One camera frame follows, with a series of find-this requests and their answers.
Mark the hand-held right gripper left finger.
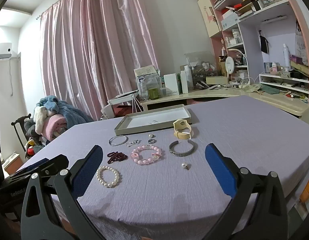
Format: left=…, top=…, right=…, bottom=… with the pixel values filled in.
left=20, top=144, right=105, bottom=240

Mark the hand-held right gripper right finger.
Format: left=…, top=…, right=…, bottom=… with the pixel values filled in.
left=205, top=143, right=288, bottom=240

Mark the white pearl bracelet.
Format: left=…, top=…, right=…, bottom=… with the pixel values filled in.
left=96, top=166, right=120, bottom=188

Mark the dark red bead bracelet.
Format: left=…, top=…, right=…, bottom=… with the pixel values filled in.
left=107, top=151, right=128, bottom=164

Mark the thin silver bangle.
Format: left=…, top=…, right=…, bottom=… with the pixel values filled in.
left=109, top=135, right=128, bottom=146

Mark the silver cuff bangle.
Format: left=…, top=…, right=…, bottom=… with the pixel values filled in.
left=169, top=140, right=196, bottom=158

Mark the yellow wristwatch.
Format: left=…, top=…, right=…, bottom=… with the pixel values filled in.
left=173, top=119, right=195, bottom=140

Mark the pink bead bracelet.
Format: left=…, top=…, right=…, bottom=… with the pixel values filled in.
left=131, top=145, right=162, bottom=166

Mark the grey jewelry tray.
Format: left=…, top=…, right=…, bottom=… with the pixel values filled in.
left=115, top=104, right=192, bottom=136

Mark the dark wooden chair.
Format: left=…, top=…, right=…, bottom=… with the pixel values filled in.
left=11, top=114, right=32, bottom=153

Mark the pink blanket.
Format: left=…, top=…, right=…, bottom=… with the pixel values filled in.
left=45, top=114, right=68, bottom=141

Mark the white plush cloth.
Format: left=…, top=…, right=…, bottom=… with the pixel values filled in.
left=33, top=106, right=53, bottom=135

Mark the purple tablecloth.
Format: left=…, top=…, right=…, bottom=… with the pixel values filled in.
left=18, top=95, right=309, bottom=240

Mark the blue fluffy blanket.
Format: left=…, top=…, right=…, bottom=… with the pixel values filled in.
left=36, top=95, right=93, bottom=130

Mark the cream curved desk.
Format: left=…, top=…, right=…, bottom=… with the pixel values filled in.
left=140, top=86, right=309, bottom=117

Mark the white board on stand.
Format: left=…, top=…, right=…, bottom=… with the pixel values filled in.
left=108, top=89, right=140, bottom=105

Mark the round hand fan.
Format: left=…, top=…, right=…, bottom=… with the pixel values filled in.
left=241, top=83, right=262, bottom=92

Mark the cream flat box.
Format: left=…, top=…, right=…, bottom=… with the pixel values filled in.
left=206, top=76, right=229, bottom=85

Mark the green cloth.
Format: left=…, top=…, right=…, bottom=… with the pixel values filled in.
left=260, top=84, right=280, bottom=95

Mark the tall white box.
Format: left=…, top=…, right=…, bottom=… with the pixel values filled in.
left=181, top=70, right=189, bottom=94

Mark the white air conditioner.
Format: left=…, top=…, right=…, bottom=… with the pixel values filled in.
left=0, top=42, right=13, bottom=60

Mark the white carton box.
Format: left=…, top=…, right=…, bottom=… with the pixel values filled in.
left=164, top=73, right=180, bottom=96

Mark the round white mirror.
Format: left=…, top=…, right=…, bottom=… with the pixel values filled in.
left=225, top=56, right=235, bottom=82

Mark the plastic bag with papers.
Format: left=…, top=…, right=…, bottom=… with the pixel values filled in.
left=134, top=65, right=161, bottom=100

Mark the clear acrylic organizer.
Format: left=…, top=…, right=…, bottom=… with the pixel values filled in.
left=184, top=51, right=219, bottom=81

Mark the white desk lamp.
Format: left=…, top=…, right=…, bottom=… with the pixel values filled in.
left=228, top=48, right=251, bottom=85

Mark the pink curtain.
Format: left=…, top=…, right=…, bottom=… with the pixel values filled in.
left=39, top=0, right=170, bottom=130

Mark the white spray bottle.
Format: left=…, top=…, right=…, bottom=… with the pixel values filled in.
left=282, top=43, right=291, bottom=68

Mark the black hanging pouch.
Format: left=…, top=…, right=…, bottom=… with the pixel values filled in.
left=259, top=30, right=269, bottom=54

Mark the pink and white shelf unit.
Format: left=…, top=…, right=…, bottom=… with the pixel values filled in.
left=206, top=0, right=309, bottom=99

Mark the cream cabinet door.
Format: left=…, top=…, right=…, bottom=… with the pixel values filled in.
left=197, top=0, right=223, bottom=38

